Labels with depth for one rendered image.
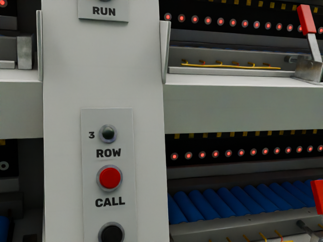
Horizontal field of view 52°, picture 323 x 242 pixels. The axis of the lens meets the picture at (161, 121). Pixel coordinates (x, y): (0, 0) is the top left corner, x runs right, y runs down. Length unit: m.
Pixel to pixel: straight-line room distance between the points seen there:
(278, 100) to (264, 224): 0.14
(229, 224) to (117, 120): 0.18
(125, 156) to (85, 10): 0.12
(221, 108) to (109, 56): 0.11
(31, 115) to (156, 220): 0.13
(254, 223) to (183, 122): 0.15
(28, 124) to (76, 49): 0.07
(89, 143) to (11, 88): 0.07
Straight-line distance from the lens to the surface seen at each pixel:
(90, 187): 0.26
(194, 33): 0.49
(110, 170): 0.25
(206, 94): 0.29
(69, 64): 0.27
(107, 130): 0.25
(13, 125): 0.27
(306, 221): 0.44
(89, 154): 0.26
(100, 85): 0.26
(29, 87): 0.26
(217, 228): 0.37
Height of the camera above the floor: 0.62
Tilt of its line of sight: 4 degrees up
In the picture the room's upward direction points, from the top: 3 degrees counter-clockwise
